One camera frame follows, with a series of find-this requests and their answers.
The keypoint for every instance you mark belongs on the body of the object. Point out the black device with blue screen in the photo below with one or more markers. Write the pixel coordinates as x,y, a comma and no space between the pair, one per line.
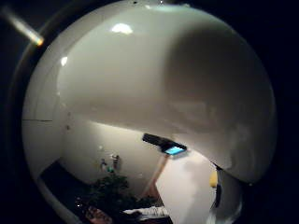
163,143

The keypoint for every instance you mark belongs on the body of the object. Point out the wooden pole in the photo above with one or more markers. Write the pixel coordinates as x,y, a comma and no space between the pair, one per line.
156,176

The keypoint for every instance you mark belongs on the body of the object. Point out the white panel board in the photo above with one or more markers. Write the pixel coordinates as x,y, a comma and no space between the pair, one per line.
187,189

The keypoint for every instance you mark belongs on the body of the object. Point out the green leafy plant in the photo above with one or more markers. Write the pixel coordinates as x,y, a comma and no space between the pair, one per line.
109,193

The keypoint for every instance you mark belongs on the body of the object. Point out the yellow round object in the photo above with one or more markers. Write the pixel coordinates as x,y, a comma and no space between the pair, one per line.
213,179

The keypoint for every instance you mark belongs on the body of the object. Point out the white striped cloth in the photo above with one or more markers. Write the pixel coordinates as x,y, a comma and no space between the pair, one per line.
149,212

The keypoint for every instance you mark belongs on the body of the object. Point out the reddish brown object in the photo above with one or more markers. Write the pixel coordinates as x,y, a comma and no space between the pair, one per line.
97,215

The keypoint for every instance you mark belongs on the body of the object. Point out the small grey wall fixture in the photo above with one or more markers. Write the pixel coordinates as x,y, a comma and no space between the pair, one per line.
115,161

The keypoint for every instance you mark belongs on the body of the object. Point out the small blue-green wall fixture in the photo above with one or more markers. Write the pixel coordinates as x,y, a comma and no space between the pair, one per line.
104,165

